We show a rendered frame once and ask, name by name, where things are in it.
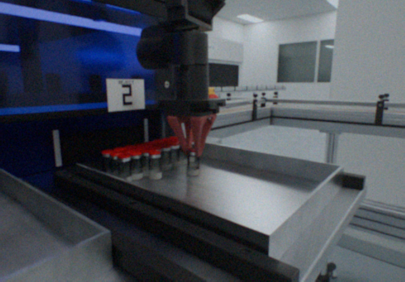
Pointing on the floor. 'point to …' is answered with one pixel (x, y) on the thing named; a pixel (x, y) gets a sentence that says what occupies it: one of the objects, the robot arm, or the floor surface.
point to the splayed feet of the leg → (328, 273)
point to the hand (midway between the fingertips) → (193, 150)
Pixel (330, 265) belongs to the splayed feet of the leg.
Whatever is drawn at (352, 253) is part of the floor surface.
